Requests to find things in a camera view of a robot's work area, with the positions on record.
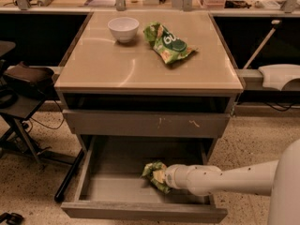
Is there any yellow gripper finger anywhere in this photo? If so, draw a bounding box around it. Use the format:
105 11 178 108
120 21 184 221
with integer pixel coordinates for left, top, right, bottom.
153 170 165 184

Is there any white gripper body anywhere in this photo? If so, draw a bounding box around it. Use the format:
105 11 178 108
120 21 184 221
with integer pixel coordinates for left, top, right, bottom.
165 164 193 189

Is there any green jalapeno chip bag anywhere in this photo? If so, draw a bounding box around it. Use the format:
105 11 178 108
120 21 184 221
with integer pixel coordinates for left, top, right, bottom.
142 160 171 194

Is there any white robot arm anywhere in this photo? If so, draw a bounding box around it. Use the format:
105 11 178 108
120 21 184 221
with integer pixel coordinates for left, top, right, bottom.
151 140 300 225

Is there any open grey lower drawer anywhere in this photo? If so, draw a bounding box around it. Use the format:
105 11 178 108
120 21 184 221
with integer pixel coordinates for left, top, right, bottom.
62 136 227 223

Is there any grey upper drawer front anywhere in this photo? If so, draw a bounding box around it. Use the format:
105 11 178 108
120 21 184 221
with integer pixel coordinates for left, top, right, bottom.
63 110 230 138

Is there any grey drawer cabinet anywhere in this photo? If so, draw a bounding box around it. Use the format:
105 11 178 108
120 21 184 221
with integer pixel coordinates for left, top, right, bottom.
55 9 243 149

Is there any green sour cream chip bag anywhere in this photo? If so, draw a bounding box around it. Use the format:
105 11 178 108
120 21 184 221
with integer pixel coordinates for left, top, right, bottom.
143 22 195 65

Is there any dark brown bag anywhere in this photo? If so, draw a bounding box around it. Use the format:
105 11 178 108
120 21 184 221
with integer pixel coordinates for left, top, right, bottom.
3 63 54 99

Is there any white ceramic bowl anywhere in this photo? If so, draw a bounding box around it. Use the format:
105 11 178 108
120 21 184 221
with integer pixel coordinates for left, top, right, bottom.
108 17 140 43

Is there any black caster wheel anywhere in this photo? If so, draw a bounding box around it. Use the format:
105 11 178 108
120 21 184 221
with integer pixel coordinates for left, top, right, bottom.
0 213 23 225

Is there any black side stand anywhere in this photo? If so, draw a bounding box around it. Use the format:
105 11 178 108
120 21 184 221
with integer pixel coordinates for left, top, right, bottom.
0 40 84 204

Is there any black floor cable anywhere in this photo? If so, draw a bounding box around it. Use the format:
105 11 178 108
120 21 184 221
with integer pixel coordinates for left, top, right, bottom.
18 100 65 133

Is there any white dustpan with handle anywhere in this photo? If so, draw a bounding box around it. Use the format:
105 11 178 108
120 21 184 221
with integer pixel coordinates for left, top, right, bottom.
243 19 300 91

